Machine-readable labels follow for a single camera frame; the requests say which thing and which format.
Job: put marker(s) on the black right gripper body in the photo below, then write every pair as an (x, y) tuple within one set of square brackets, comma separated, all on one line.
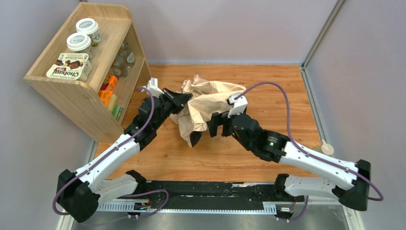
[(222, 123)]

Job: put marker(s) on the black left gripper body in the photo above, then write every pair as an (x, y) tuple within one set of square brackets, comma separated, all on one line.
[(168, 99)]

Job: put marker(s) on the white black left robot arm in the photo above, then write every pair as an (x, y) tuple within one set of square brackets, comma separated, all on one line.
[(120, 152)]

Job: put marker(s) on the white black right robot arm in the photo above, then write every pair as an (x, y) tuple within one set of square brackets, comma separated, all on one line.
[(344, 181)]

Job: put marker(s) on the green box on shelf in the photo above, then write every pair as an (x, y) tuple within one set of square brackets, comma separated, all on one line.
[(117, 112)]

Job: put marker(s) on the glass jars in shelf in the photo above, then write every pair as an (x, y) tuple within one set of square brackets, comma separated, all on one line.
[(124, 60)]

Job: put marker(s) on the orange box on shelf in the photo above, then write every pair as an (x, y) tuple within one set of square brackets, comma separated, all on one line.
[(106, 90)]

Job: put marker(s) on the wooden shelf unit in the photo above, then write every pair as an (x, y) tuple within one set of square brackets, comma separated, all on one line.
[(71, 81)]

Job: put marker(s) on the pale green pump bottle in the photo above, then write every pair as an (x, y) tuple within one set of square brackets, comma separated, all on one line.
[(324, 148)]

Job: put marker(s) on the Chobani yogurt pack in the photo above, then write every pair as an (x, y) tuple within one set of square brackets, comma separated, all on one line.
[(71, 66)]

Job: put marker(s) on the front white-lidded jar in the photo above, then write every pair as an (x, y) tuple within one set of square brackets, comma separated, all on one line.
[(80, 43)]

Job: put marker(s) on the white-lidded jar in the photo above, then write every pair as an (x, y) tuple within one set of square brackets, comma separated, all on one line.
[(80, 43), (89, 27)]

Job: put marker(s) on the back white-lidded jar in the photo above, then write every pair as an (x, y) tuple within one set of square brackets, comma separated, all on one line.
[(89, 27)]

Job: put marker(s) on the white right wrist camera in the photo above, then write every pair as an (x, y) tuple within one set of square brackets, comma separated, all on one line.
[(238, 104)]

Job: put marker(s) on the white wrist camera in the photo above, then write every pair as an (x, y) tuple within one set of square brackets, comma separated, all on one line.
[(152, 86), (238, 104)]

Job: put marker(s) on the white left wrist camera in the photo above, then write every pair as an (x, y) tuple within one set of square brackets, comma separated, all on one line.
[(152, 86)]

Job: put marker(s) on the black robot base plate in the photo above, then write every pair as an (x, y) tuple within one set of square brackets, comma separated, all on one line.
[(212, 195)]

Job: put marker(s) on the aluminium frame rail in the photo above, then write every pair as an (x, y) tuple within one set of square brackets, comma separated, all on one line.
[(136, 196)]

